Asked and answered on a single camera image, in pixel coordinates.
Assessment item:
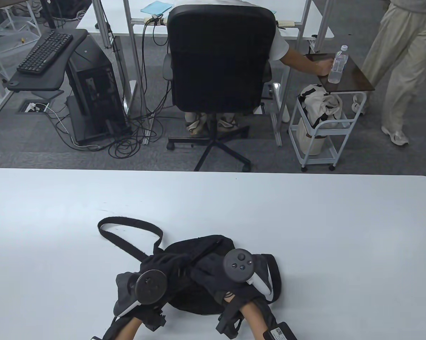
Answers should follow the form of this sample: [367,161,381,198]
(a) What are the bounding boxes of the person's right hand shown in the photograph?
[195,254,266,310]

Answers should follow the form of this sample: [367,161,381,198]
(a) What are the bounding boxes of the person's left hand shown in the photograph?
[142,253,194,330]

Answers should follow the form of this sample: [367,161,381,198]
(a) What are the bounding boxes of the black fabric bag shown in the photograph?
[153,234,242,316]

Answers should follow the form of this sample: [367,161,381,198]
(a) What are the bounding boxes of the dark grey tracking controller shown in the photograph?
[113,270,169,318]
[223,249,273,302]

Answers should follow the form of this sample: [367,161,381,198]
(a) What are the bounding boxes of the black shoulder strap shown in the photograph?
[97,217,164,262]
[255,254,282,304]

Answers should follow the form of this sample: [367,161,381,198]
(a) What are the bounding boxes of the person's right forearm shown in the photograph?
[216,301,280,340]

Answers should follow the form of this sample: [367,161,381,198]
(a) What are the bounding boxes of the person's left forearm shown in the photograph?
[101,313,146,340]

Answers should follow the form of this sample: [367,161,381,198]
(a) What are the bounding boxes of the black wrist sensor box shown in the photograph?
[262,321,299,340]

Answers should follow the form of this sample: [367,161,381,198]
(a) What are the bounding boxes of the white tote bag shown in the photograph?
[296,118,327,156]

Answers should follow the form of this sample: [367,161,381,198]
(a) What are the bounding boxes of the black computer tower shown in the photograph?
[65,35,130,143]

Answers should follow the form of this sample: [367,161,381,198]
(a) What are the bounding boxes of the black office chair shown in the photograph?
[163,4,278,172]

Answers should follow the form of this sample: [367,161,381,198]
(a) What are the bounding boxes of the floor power outlet box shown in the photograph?
[16,100,52,114]

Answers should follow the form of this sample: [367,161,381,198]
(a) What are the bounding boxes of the black curved side desk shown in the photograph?
[6,29,89,101]

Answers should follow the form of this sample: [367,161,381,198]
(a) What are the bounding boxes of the clear plastic water bottle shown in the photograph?
[328,45,349,84]

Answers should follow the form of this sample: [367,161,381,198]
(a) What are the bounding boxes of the white cart with brown top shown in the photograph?
[288,53,375,172]

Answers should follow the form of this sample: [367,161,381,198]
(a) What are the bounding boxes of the black keyboard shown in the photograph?
[17,30,74,76]

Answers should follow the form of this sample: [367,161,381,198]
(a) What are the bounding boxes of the light blue paper folder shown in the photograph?
[141,1,173,15]

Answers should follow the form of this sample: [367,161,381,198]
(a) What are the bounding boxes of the black monitor stand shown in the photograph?
[39,0,59,29]

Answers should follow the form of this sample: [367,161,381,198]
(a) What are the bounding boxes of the tangle of black cables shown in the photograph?
[107,18,172,160]

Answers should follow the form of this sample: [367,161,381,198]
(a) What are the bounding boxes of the thin white cable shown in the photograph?
[36,104,103,150]

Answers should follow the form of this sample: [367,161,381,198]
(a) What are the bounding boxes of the cream bag with black straps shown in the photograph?
[298,84,344,129]

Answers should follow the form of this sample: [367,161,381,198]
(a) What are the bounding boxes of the white desk frame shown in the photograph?
[0,46,14,121]

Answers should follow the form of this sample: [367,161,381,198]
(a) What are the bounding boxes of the white desk with metal frame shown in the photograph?
[76,0,335,146]

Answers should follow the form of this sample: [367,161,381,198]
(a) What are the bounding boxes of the white wire rack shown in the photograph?
[0,0,44,64]

